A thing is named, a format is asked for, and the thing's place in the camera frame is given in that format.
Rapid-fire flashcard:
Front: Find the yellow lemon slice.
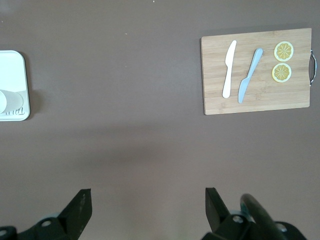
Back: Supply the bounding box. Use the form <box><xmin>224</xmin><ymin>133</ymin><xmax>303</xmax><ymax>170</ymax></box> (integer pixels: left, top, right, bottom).
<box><xmin>271</xmin><ymin>62</ymin><xmax>293</xmax><ymax>84</ymax></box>
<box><xmin>273</xmin><ymin>41</ymin><xmax>295</xmax><ymax>63</ymax></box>

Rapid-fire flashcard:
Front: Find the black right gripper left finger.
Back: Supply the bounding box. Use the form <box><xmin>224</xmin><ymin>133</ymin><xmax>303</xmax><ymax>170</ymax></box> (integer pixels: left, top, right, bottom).
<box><xmin>17</xmin><ymin>188</ymin><xmax>93</xmax><ymax>240</ymax></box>

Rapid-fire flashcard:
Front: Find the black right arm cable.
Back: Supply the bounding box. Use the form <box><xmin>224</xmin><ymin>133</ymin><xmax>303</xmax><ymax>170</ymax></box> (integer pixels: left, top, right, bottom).
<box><xmin>239</xmin><ymin>193</ymin><xmax>280</xmax><ymax>240</ymax></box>

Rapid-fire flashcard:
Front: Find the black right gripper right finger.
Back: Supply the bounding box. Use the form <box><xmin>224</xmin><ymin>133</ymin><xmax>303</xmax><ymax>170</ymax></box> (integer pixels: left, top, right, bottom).
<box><xmin>202</xmin><ymin>187</ymin><xmax>251</xmax><ymax>240</ymax></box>

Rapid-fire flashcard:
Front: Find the cream bear print tray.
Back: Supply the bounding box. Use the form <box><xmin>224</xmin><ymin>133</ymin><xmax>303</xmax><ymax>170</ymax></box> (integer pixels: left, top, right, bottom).
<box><xmin>0</xmin><ymin>50</ymin><xmax>31</xmax><ymax>122</ymax></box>

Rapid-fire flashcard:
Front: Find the white IKEA cup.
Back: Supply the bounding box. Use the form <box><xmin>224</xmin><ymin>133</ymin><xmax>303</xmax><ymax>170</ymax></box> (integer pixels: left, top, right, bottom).
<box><xmin>0</xmin><ymin>89</ymin><xmax>25</xmax><ymax>115</ymax></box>

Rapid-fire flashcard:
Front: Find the bamboo cutting board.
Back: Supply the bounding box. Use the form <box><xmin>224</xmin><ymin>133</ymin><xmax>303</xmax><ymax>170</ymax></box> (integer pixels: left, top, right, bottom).
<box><xmin>200</xmin><ymin>27</ymin><xmax>317</xmax><ymax>116</ymax></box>

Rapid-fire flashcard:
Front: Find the brown table cover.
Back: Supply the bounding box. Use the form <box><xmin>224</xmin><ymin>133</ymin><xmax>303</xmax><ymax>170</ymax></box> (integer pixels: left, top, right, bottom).
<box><xmin>0</xmin><ymin>0</ymin><xmax>320</xmax><ymax>240</ymax></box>

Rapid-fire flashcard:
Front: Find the grey plastic knife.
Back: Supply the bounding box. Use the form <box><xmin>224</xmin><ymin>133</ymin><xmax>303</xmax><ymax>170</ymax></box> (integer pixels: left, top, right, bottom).
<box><xmin>237</xmin><ymin>47</ymin><xmax>264</xmax><ymax>104</ymax></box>

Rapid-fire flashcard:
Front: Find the white plastic knife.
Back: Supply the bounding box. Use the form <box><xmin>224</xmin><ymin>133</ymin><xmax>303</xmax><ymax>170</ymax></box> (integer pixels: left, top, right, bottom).
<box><xmin>222</xmin><ymin>40</ymin><xmax>238</xmax><ymax>99</ymax></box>

